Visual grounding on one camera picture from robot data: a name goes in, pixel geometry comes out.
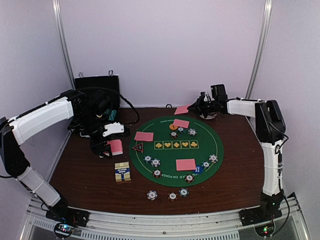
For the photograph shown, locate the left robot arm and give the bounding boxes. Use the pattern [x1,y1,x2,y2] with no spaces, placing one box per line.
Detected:
[0,89,121,222]

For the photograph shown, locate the red-backed card deck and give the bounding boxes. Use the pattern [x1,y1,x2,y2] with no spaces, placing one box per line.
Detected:
[107,139,123,156]

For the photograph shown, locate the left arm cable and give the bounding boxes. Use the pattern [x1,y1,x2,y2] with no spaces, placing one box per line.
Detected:
[74,86,141,125]

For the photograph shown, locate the ten chips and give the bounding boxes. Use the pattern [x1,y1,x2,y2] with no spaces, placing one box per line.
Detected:
[188,128,197,136]
[208,154,218,164]
[150,158,161,168]

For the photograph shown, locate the dealt red card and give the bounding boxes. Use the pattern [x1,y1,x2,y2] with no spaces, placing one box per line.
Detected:
[174,104,191,115]
[175,158,196,172]
[173,119,190,129]
[134,131,154,142]

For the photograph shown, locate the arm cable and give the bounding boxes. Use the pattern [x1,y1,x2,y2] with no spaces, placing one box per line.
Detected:
[272,132,291,221]
[74,86,141,125]

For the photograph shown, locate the fifty chips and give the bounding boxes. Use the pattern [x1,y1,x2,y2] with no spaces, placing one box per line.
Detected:
[177,127,186,133]
[201,161,211,170]
[143,155,153,164]

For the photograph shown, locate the hundred chips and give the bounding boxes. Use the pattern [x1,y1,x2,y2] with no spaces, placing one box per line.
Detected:
[170,131,178,138]
[184,174,195,183]
[152,169,162,178]

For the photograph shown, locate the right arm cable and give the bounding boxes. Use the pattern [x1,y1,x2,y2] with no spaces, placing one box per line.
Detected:
[272,132,291,221]

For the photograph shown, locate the gold blue card box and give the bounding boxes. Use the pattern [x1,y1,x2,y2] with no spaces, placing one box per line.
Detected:
[114,161,131,183]

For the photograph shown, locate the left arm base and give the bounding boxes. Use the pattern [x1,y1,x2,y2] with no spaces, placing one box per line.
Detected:
[45,207,90,227]

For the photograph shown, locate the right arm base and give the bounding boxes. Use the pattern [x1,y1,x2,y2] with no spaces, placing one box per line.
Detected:
[239,206,283,227]

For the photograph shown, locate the orange big blind button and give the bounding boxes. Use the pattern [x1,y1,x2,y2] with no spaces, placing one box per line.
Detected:
[169,124,178,131]

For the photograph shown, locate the black poker case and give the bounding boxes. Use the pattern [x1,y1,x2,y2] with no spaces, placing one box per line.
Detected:
[74,75,120,95]

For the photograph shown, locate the aluminium post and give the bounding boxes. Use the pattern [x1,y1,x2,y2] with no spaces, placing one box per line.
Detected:
[245,0,273,100]
[52,0,75,88]

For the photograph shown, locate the right aluminium post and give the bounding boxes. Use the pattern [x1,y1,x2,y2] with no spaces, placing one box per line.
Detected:
[245,0,273,100]

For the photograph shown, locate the blue small blind button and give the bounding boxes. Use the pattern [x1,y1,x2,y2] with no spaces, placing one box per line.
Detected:
[193,165,204,175]

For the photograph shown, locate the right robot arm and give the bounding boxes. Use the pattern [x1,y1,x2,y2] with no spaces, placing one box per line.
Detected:
[187,92,289,221]

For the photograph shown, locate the blue peach ten chip stack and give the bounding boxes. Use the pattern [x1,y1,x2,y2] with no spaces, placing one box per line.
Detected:
[146,190,158,201]

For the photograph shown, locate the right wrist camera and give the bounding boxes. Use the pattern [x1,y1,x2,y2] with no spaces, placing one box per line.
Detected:
[210,84,228,103]

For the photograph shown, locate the teal chips in case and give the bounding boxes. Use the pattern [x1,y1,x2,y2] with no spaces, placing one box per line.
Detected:
[104,109,118,121]

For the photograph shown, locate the left aluminium post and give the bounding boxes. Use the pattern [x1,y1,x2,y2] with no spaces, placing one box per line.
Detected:
[52,0,75,88]

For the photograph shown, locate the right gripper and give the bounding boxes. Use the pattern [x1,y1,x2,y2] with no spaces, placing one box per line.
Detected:
[187,95,219,118]

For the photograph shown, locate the round green poker mat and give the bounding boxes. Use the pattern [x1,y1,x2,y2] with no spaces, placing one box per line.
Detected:
[129,116,224,188]

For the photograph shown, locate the brown hundred chip stack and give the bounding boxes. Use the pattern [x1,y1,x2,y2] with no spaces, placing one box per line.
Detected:
[168,192,178,201]

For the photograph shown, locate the blue green fifty chip stack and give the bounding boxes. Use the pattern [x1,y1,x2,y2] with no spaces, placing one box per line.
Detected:
[178,188,189,197]

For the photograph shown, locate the lower white bowl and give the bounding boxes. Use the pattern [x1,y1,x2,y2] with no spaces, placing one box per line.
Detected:
[200,112,217,120]

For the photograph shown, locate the triangular all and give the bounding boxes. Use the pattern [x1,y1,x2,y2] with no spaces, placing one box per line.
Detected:
[132,142,144,153]

